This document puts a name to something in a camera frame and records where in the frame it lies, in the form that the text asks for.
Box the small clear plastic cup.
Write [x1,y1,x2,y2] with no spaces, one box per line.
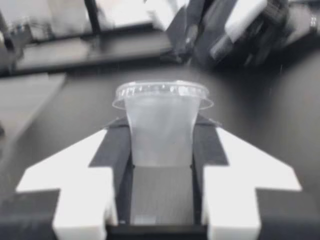
[123,96,201,168]

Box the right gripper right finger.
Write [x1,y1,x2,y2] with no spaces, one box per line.
[189,115,303,240]

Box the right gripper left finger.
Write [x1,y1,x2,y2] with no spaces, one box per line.
[16,117,136,240]

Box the black frame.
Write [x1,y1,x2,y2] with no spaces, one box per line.
[0,0,176,76]

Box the clear plastic cup lid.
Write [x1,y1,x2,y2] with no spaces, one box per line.
[111,79,215,110]

